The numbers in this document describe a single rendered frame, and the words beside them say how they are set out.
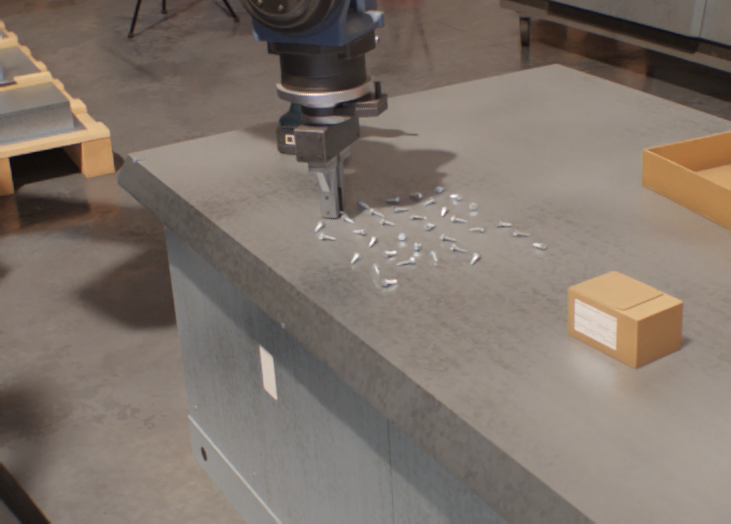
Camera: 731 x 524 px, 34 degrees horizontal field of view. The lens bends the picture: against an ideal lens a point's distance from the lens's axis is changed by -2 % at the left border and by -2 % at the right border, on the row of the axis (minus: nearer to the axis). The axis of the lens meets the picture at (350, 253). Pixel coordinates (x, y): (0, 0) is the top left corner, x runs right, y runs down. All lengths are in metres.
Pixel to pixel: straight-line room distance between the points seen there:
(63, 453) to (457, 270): 1.20
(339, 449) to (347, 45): 0.57
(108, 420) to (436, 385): 1.42
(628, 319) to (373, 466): 0.46
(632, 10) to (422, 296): 3.30
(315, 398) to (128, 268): 1.71
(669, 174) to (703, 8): 2.72
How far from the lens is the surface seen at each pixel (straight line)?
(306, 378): 1.82
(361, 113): 1.77
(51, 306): 3.30
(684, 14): 4.59
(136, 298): 3.27
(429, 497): 1.56
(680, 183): 1.88
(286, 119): 2.15
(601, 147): 2.14
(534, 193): 1.93
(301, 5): 1.67
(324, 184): 1.84
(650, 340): 1.42
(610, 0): 4.90
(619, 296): 1.44
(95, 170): 4.24
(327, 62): 1.74
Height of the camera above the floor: 1.33
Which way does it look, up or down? 23 degrees down
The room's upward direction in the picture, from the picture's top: 4 degrees counter-clockwise
